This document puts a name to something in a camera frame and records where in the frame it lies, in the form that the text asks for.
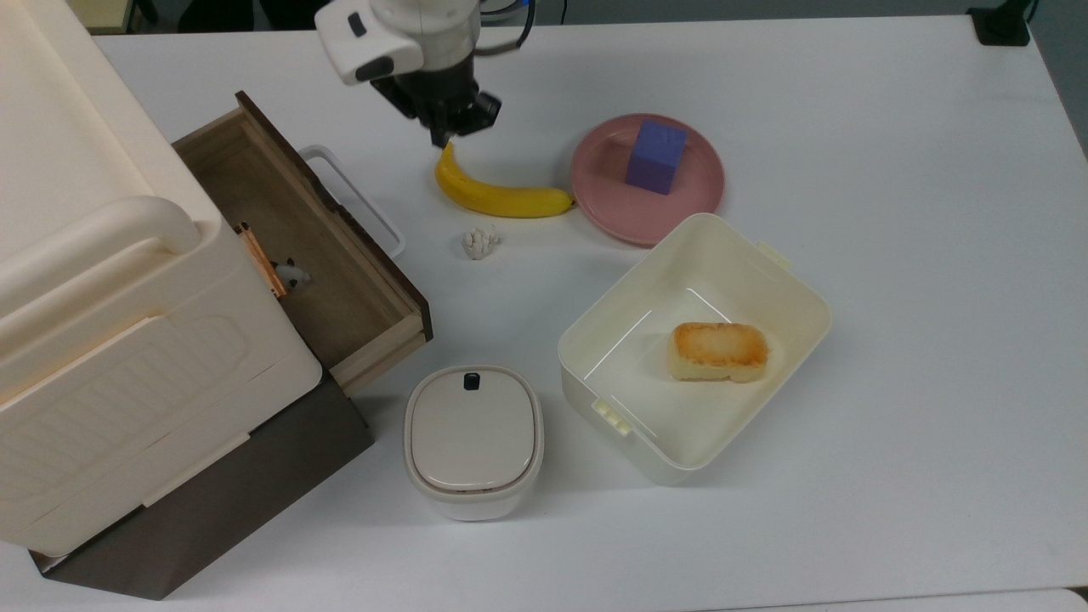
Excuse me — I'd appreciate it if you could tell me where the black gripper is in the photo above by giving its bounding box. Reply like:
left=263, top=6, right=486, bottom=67
left=372, top=58, right=502, bottom=150

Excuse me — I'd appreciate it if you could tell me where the white drawer handle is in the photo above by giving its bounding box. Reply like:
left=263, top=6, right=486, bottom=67
left=297, top=144, right=407, bottom=259

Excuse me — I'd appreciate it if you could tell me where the dark brown wooden drawer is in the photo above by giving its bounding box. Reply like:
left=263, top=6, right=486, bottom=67
left=173, top=91, right=434, bottom=399

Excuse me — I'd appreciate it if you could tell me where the yellow banana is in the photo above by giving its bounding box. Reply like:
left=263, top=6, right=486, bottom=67
left=434, top=141, right=577, bottom=219

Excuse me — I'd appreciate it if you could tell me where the white crumpled paper ball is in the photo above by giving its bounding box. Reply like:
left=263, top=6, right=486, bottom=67
left=462, top=224, right=501, bottom=263

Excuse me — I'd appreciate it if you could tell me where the pink plate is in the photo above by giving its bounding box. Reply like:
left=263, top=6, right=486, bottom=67
left=570, top=113, right=726, bottom=247

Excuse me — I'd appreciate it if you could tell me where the purple cube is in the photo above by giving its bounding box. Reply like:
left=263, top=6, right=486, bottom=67
left=625, top=120, right=688, bottom=196

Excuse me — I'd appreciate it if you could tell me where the small white toy figure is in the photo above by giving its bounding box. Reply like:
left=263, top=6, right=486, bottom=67
left=274, top=258, right=312, bottom=294

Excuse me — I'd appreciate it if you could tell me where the small cream lidded trash can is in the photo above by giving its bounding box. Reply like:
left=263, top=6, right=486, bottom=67
left=403, top=365, right=545, bottom=522

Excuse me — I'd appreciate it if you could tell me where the cream open plastic bin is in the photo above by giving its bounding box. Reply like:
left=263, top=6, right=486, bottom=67
left=558, top=212, right=832, bottom=487

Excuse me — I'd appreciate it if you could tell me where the toasted bread piece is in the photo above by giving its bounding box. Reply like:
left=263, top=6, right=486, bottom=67
left=668, top=321, right=768, bottom=383

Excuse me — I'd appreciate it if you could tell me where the cream plastic storage box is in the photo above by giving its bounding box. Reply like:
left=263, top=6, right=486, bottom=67
left=0, top=0, right=324, bottom=558

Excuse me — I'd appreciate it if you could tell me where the dark brown wooden cabinet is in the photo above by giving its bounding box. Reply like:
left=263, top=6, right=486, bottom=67
left=30, top=365, right=375, bottom=600

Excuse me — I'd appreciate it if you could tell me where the black table clamp mount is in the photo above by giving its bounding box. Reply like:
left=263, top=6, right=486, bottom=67
left=967, top=7, right=1032, bottom=48

